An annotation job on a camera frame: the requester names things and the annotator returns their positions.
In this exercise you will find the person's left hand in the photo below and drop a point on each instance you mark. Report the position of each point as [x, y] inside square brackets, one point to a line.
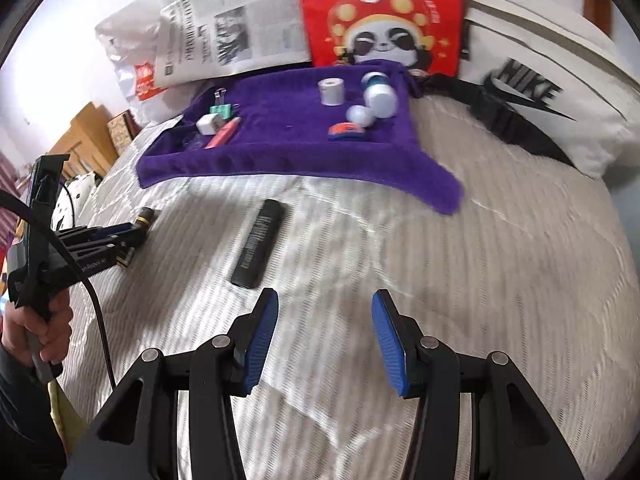
[12, 330]

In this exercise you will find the white spotted cloth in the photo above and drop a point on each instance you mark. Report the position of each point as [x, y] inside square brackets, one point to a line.
[80, 190]

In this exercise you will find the red panda paper bag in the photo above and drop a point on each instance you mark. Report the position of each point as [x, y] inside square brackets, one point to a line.
[320, 10]

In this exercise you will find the blue tin with orange label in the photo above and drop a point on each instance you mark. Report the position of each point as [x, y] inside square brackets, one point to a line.
[345, 132]

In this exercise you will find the red striped cloth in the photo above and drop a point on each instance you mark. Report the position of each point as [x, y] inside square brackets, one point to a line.
[7, 210]

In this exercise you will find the folded newspaper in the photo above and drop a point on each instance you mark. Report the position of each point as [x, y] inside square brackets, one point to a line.
[270, 20]

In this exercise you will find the wooden cabinet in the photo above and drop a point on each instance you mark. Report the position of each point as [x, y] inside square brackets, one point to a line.
[85, 135]

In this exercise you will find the white waist bag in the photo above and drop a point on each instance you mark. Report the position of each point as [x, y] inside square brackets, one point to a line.
[590, 60]

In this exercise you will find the small white round cap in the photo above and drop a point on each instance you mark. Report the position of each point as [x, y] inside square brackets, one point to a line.
[361, 116]

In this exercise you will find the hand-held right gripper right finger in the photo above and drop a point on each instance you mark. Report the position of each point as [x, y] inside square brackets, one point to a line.
[387, 345]

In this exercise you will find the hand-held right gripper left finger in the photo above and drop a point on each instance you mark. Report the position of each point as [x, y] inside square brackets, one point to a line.
[260, 340]

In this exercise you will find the white plastic bag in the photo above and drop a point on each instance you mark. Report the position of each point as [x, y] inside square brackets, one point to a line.
[120, 45]

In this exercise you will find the yellow cloth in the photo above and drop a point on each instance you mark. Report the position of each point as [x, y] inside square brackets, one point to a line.
[67, 410]

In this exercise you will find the wooden headboard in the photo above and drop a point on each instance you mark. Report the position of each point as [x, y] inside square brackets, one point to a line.
[595, 5]

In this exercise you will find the white jar with blue label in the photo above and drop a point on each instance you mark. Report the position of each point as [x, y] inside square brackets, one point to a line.
[379, 100]

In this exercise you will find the purple towel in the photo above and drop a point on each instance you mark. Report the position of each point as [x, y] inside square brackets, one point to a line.
[290, 160]

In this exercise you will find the person's left forearm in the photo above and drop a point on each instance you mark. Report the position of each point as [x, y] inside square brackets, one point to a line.
[25, 410]

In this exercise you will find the striped bed quilt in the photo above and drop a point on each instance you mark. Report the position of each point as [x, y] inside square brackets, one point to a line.
[400, 260]

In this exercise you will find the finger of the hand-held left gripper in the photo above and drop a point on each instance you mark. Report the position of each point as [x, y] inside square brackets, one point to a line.
[112, 231]
[95, 260]

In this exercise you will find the green binder clip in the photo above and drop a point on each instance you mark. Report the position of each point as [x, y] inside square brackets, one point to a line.
[222, 109]

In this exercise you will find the black rectangular box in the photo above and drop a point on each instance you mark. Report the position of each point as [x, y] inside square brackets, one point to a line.
[257, 245]

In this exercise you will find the pink tube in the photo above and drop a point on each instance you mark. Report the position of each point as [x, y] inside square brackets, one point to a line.
[222, 134]

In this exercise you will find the grey tape roll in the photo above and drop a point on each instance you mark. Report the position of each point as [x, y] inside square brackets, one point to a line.
[331, 94]

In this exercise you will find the small white cube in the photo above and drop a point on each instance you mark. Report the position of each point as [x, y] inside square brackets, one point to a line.
[207, 124]

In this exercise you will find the brown patterned box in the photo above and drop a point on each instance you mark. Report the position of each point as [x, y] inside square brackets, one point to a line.
[120, 132]

